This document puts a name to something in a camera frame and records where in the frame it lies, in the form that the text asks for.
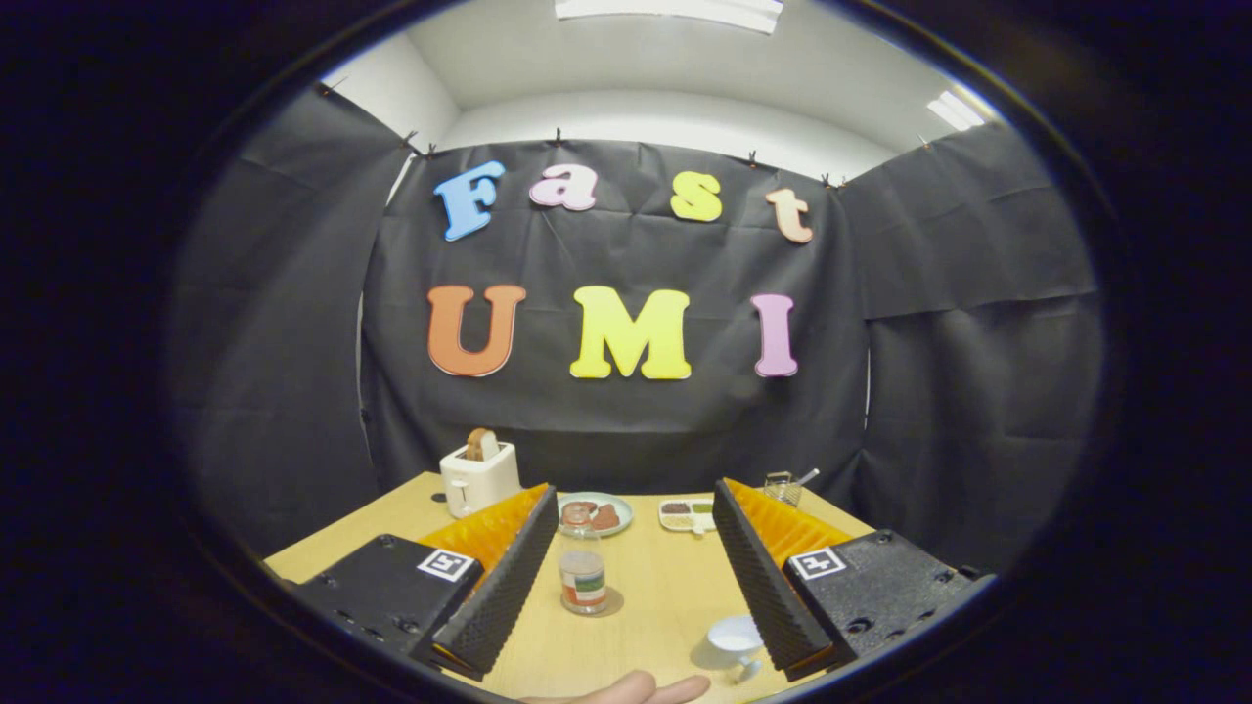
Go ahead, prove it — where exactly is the wooden table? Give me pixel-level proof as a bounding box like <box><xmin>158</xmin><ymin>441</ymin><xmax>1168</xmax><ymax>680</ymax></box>
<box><xmin>264</xmin><ymin>471</ymin><xmax>876</xmax><ymax>704</ymax></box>

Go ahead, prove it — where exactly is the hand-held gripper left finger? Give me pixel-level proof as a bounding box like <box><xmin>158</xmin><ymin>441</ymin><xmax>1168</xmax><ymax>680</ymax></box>
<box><xmin>289</xmin><ymin>482</ymin><xmax>559</xmax><ymax>682</ymax></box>

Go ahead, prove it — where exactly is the large ceiling light panel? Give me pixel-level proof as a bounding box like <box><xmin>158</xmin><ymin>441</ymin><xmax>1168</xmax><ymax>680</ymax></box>
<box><xmin>555</xmin><ymin>0</ymin><xmax>785</xmax><ymax>35</ymax></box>

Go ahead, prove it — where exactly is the white toaster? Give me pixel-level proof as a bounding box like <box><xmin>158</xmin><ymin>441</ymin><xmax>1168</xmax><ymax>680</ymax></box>
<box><xmin>439</xmin><ymin>441</ymin><xmax>522</xmax><ymax>519</ymax></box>

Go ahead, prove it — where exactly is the white divided sauce dish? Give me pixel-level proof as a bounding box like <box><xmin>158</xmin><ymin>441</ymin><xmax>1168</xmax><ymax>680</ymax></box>
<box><xmin>657</xmin><ymin>498</ymin><xmax>718</xmax><ymax>536</ymax></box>

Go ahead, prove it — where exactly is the small ceiling light panel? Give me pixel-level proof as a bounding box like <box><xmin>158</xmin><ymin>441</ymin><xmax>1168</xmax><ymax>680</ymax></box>
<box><xmin>926</xmin><ymin>90</ymin><xmax>987</xmax><ymax>132</ymax></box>

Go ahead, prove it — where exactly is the white cup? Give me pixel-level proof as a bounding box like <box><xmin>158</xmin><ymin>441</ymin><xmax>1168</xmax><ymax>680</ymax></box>
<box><xmin>706</xmin><ymin>614</ymin><xmax>768</xmax><ymax>678</ymax></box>

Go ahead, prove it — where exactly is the pale green plate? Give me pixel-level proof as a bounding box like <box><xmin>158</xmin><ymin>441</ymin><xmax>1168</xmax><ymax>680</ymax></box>
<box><xmin>556</xmin><ymin>491</ymin><xmax>635</xmax><ymax>538</ymax></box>

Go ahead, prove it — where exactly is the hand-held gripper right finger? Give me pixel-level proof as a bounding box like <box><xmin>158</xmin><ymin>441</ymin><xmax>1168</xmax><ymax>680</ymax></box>
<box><xmin>711</xmin><ymin>477</ymin><xmax>999</xmax><ymax>683</ymax></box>

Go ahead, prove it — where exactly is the black backdrop cloth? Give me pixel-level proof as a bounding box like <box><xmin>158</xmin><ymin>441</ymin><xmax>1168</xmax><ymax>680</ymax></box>
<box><xmin>166</xmin><ymin>83</ymin><xmax>1108</xmax><ymax>580</ymax></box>

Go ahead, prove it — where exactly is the clear juice bottle red label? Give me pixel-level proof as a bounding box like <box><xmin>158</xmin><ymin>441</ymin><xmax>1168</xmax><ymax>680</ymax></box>
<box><xmin>559</xmin><ymin>526</ymin><xmax>609</xmax><ymax>615</ymax></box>

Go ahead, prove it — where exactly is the round brown coaster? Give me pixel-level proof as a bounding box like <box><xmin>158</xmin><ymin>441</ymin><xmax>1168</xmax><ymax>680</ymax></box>
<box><xmin>562</xmin><ymin>587</ymin><xmax>625</xmax><ymax>619</ymax></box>

